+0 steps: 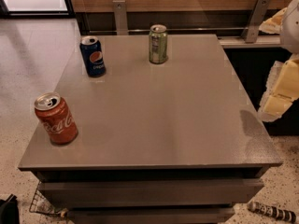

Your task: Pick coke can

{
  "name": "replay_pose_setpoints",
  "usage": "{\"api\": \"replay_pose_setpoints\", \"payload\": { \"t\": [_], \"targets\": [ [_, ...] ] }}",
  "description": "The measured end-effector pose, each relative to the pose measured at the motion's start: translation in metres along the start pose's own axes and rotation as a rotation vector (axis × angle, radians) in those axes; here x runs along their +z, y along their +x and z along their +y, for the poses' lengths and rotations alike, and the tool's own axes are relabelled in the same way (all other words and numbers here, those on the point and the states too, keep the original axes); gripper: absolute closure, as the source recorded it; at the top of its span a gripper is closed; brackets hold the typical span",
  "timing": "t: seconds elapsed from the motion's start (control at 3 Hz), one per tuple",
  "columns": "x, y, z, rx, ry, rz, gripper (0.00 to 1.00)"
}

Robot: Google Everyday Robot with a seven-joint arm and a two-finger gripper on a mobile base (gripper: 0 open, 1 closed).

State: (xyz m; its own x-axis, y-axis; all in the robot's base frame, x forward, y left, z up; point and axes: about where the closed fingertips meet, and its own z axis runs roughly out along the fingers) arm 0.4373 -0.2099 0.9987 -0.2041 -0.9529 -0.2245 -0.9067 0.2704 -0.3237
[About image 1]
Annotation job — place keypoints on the black bag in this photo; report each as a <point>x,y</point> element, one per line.
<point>9,211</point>

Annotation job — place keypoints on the metal wall bracket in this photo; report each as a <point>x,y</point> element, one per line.
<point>120,16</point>
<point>251,32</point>

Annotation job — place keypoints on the metal wall rail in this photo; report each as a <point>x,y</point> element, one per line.
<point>177,31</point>

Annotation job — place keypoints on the green soda can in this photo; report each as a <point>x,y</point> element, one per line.
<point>157,44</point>

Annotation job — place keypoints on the right metal wall bracket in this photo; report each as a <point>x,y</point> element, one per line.
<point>251,32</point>

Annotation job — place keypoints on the wire basket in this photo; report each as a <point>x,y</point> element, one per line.
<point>40,205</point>

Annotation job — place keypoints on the blue Pepsi can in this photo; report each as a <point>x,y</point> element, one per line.
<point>92,55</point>

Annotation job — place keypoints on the black and white patterned stick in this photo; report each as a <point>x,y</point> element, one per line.
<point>272,211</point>

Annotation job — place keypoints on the grey drawer cabinet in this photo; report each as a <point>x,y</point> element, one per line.
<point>175,143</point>

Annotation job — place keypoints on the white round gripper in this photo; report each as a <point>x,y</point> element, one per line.
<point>291,28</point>

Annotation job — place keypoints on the red Coca-Cola can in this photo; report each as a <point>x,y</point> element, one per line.
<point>54,114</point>

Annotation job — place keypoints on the left metal wall bracket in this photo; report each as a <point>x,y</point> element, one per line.
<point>120,16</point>

